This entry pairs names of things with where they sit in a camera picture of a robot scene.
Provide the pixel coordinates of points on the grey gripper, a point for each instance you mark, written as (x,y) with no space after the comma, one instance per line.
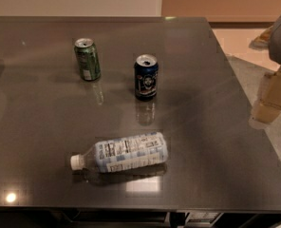
(268,107)

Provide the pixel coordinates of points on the blue pepsi can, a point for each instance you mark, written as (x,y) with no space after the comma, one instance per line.
(146,70)

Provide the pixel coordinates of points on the blue label plastic bottle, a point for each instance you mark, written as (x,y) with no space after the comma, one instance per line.
(123,154)

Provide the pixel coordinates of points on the green soda can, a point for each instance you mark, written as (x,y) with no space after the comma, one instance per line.
(87,58)

